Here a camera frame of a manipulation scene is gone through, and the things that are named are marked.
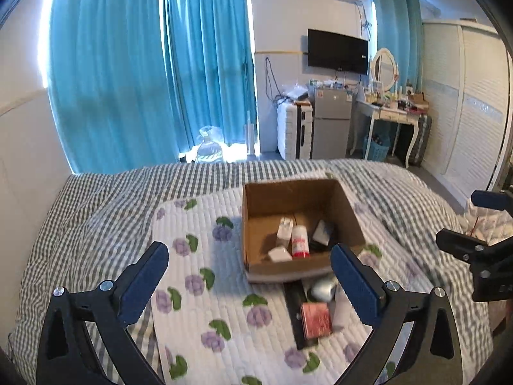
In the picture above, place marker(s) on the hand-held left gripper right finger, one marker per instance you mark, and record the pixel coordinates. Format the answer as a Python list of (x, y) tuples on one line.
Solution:
[(354, 285)]

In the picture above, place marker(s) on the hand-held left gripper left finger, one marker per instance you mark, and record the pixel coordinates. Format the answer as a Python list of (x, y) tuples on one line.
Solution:
[(143, 285)]

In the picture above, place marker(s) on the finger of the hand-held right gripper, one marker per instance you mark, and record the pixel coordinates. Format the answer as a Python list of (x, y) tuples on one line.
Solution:
[(487, 199), (461, 244)]

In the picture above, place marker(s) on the silver round container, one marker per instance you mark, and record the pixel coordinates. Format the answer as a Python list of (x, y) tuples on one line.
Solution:
[(322, 288)]

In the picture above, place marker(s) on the pink patterned box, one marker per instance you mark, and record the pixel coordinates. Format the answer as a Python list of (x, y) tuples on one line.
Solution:
[(316, 319)]

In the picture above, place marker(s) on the brown cardboard box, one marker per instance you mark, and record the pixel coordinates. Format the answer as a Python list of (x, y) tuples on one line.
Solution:
[(262, 208)]

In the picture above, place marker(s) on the flat white box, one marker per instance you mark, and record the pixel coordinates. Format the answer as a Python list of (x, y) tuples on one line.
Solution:
[(340, 308)]

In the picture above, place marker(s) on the black and white box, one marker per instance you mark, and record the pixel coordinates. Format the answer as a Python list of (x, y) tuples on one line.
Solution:
[(324, 232)]

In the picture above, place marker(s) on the white floral quilted mat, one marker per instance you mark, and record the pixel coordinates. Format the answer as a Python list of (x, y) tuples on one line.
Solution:
[(208, 300)]

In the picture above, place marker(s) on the long black box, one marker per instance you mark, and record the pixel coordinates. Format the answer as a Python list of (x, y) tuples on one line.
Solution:
[(295, 321)]

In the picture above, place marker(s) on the white bottle with red label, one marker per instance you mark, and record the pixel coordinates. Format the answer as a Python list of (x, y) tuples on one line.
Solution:
[(299, 240)]

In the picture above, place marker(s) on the small white box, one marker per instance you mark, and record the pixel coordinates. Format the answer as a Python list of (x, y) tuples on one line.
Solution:
[(279, 254)]

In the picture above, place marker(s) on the grey suitcase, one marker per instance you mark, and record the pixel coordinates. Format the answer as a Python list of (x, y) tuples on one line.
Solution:
[(424, 138)]

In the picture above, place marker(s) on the small white carton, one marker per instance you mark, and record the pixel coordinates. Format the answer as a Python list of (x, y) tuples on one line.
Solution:
[(285, 230)]

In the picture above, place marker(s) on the white wardrobe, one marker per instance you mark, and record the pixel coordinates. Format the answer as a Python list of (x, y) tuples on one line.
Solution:
[(465, 100)]

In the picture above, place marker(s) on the blue woven basket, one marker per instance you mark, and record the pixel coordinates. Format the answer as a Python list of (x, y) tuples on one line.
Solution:
[(376, 148)]

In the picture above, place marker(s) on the white dressing table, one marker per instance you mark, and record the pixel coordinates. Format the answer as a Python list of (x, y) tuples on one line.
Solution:
[(388, 114)]

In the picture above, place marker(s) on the large clear water bottle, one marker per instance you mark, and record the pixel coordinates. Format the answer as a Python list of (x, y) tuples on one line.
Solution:
[(209, 147)]

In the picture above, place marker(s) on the silver mini fridge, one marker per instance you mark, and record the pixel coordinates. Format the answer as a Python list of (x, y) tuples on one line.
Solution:
[(332, 124)]

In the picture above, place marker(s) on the white suitcase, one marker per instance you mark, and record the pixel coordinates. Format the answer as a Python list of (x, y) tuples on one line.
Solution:
[(293, 130)]

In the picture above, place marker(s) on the white oval mirror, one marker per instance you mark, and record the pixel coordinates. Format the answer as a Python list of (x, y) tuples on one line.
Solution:
[(382, 68)]

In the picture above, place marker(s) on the narrow blue curtain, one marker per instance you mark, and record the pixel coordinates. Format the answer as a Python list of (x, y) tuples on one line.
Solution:
[(396, 36)]

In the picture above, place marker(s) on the wide blue curtain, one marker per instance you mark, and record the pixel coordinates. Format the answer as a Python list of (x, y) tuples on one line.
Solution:
[(132, 68)]

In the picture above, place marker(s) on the black wall television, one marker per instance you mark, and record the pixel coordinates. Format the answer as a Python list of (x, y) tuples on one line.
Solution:
[(337, 52)]

